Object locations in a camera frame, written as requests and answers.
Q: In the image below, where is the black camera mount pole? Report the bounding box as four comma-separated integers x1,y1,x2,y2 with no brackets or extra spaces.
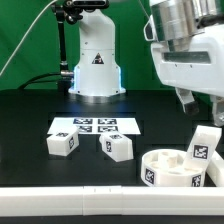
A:
51,0,109,92

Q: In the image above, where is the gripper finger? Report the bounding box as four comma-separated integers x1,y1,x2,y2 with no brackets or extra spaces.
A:
210,96,224,127
175,88,199,116

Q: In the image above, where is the white round stool seat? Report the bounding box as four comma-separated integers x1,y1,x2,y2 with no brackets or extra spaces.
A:
141,149,205,187

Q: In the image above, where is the white front barrier rail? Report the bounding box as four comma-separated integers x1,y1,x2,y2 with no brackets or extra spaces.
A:
0,186,224,217

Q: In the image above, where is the black cable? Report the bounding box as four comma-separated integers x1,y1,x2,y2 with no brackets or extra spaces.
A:
17,71,73,91

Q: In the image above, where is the white marker sheet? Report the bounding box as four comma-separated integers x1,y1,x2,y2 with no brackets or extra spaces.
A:
48,117,140,135

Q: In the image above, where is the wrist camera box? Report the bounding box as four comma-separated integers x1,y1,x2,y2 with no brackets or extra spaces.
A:
143,16,157,41

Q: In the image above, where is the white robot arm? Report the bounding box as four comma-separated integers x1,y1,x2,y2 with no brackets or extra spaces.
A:
71,0,224,126

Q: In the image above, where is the white cable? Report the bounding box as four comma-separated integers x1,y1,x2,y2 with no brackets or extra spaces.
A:
0,0,58,77

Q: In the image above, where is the white right barrier rail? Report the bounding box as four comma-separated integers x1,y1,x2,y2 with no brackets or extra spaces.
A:
207,152,224,187

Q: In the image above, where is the white barrier rail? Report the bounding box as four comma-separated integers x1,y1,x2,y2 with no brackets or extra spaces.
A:
207,152,224,187
0,186,224,217

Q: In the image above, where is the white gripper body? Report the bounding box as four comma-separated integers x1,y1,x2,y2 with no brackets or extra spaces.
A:
151,32,224,97

